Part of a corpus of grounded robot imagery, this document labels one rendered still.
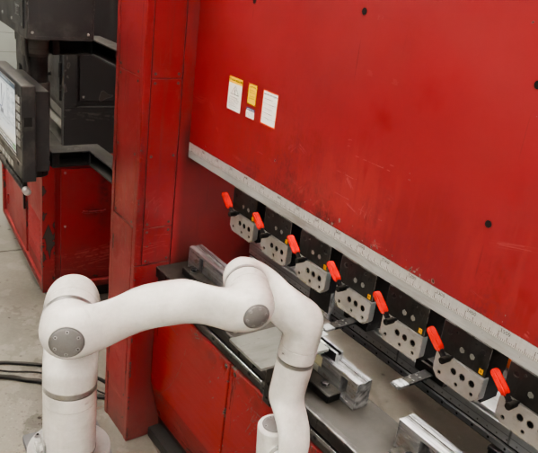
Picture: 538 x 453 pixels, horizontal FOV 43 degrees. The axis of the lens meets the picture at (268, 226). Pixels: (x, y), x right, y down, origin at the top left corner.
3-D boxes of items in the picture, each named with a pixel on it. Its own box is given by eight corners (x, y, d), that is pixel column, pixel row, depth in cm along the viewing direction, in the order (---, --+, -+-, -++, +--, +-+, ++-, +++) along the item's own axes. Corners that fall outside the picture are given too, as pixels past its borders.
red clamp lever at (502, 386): (492, 368, 157) (512, 409, 154) (503, 364, 159) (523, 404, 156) (486, 370, 158) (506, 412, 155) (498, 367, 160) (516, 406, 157)
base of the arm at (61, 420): (36, 488, 149) (35, 420, 142) (19, 434, 164) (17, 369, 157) (120, 466, 159) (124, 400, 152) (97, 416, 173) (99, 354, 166)
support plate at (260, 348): (228, 341, 215) (229, 338, 214) (295, 324, 230) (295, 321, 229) (260, 371, 202) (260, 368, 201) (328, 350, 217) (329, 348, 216)
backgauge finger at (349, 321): (309, 324, 231) (312, 312, 230) (366, 309, 246) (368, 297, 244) (332, 341, 223) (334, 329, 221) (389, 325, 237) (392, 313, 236)
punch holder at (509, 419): (492, 418, 163) (509, 359, 157) (514, 408, 168) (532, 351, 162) (546, 457, 152) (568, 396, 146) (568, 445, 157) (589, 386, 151)
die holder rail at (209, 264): (187, 266, 285) (189, 245, 282) (199, 264, 289) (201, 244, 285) (253, 324, 249) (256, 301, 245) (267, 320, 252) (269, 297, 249)
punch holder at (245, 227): (229, 228, 251) (233, 186, 245) (248, 226, 256) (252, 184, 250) (251, 244, 240) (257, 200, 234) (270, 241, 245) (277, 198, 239)
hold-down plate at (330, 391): (270, 354, 232) (271, 347, 231) (283, 350, 235) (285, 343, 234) (326, 404, 210) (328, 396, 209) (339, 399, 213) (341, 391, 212)
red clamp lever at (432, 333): (427, 326, 171) (445, 363, 168) (438, 323, 174) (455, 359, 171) (423, 329, 173) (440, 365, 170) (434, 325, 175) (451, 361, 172)
